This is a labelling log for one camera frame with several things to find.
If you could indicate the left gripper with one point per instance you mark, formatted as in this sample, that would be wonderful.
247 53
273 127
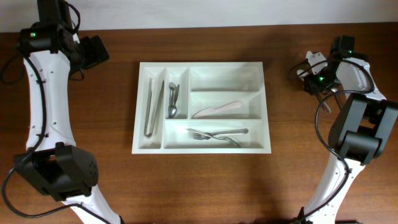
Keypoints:
97 53

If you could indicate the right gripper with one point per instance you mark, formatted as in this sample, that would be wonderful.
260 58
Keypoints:
313 86

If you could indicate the small steel teaspoon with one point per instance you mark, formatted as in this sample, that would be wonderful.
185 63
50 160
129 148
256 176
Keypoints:
172 109
176 92

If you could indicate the steel fork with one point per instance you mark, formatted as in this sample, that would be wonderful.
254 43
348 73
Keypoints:
198 136
230 140

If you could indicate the pink plastic knife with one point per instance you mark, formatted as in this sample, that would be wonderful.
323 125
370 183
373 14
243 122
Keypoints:
210 111

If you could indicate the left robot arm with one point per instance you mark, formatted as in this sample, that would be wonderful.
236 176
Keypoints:
52 52

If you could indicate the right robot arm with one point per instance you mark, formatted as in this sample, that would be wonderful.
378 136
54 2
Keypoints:
361 130

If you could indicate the white plastic cutlery tray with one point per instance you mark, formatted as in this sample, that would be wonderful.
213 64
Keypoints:
203 85

